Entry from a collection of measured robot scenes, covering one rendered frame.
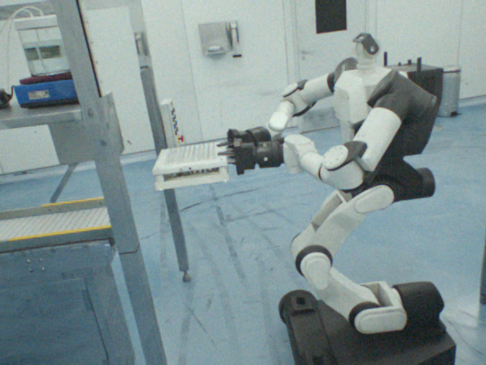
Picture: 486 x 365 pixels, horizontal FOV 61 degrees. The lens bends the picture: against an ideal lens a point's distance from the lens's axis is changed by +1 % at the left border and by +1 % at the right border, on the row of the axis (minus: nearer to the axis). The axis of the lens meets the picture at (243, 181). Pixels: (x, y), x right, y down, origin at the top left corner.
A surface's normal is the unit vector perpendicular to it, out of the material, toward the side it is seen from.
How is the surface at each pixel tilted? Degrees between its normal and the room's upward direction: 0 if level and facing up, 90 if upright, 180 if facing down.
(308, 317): 0
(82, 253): 90
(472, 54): 90
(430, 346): 0
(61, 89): 90
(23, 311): 90
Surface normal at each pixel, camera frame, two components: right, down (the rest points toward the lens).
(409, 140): 0.06, 0.36
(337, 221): -0.12, 0.69
